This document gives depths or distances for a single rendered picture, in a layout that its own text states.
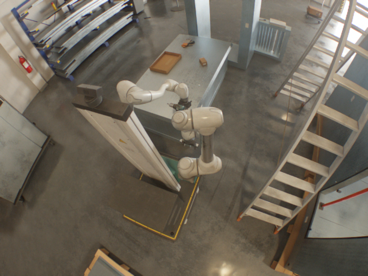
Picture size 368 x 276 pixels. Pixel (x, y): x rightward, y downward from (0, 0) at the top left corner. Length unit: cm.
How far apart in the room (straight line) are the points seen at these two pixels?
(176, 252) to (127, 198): 106
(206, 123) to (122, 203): 100
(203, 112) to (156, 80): 150
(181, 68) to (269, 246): 262
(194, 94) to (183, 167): 99
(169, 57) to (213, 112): 188
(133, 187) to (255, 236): 157
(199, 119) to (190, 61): 171
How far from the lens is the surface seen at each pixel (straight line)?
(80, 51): 512
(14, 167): 363
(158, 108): 213
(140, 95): 135
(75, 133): 356
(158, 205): 149
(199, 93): 219
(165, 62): 272
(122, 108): 71
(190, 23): 349
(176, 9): 644
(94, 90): 72
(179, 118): 104
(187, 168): 151
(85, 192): 291
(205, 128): 109
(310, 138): 136
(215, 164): 153
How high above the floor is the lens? 227
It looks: 61 degrees down
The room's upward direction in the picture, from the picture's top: 15 degrees counter-clockwise
